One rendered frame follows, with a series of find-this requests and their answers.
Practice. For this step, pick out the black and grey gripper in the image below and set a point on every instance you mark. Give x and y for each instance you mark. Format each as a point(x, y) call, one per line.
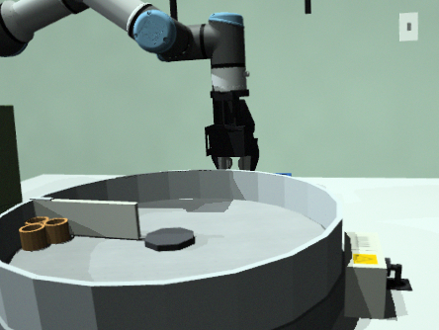
point(228, 139)

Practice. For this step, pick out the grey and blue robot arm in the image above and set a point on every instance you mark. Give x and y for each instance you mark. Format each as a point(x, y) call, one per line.
point(221, 40)

